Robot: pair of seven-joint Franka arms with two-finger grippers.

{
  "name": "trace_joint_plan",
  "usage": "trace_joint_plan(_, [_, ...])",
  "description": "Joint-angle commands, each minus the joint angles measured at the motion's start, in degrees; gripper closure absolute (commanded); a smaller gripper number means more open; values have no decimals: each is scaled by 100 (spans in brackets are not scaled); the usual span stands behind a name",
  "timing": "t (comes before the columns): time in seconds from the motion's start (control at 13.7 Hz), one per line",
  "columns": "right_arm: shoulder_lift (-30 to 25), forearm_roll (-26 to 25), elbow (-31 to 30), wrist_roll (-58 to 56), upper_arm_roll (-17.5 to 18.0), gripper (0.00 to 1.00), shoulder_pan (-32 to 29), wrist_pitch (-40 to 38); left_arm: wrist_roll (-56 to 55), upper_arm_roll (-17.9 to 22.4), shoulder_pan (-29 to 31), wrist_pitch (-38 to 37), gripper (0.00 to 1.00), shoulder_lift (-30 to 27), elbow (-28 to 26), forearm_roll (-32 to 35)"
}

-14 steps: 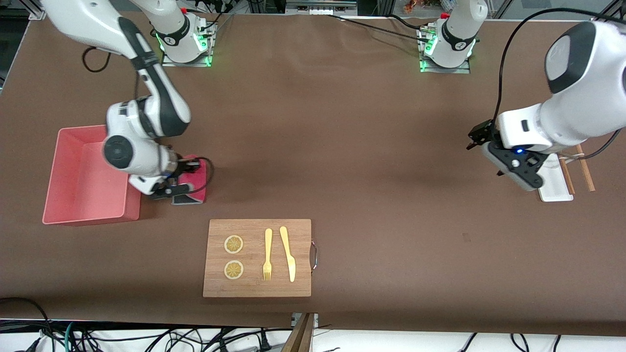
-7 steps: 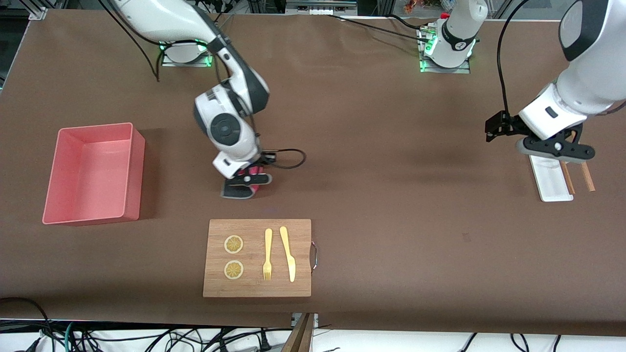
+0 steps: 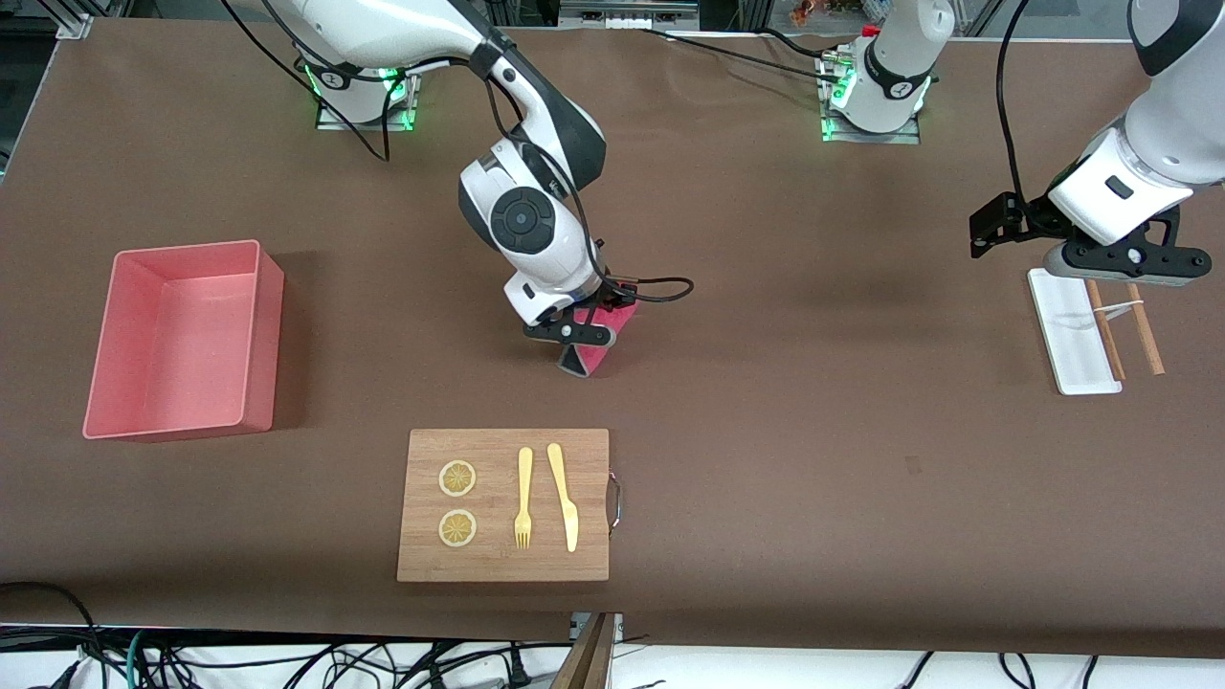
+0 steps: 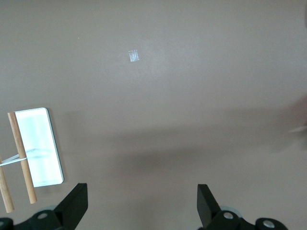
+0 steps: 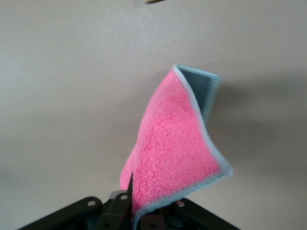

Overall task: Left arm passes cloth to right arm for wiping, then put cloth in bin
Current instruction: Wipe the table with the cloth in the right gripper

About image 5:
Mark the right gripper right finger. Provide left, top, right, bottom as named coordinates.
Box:
left=140, top=211, right=166, bottom=230

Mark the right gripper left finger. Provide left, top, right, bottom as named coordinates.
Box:
left=95, top=172, right=134, bottom=230

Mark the pink cloth with grey back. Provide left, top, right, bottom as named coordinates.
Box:
left=119, top=64, right=234, bottom=229

